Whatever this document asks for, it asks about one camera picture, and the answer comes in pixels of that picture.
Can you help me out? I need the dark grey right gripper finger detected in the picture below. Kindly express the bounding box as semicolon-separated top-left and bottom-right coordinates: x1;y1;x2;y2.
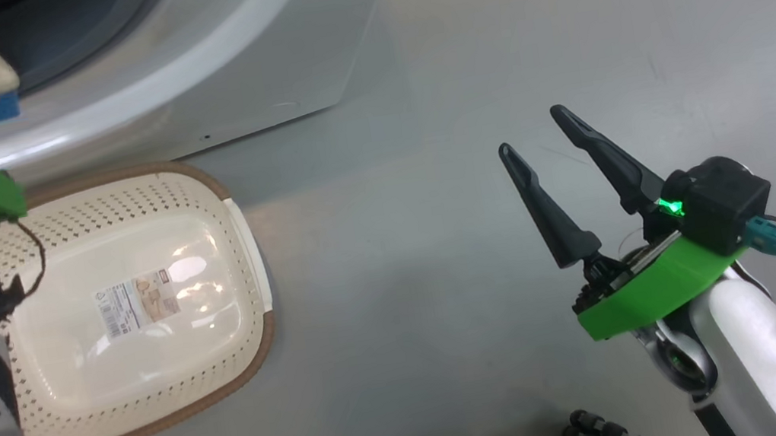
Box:
549;90;671;227
498;131;606;276

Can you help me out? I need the black ribbed hose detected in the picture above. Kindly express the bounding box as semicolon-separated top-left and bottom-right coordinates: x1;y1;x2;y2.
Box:
541;396;667;436

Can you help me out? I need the paper product label in basket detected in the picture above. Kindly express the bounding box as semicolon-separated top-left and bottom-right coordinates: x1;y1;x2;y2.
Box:
92;268;184;342

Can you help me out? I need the white front-load washing machine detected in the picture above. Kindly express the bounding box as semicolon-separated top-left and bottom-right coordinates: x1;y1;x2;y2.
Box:
0;0;421;188

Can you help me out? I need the cream perforated basket brown rim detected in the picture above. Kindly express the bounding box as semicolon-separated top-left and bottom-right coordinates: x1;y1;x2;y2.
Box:
0;148;294;436

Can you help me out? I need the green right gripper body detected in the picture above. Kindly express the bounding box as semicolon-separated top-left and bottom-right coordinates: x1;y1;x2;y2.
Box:
564;221;757;344

